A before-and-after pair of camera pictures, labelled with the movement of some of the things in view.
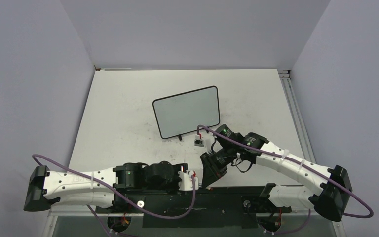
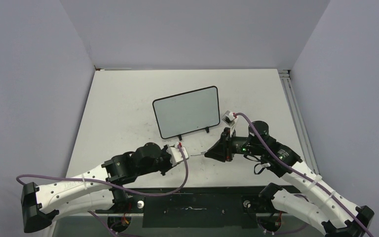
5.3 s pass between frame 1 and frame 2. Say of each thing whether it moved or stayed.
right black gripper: moved
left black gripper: moved
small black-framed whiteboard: stayed
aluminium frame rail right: stayed
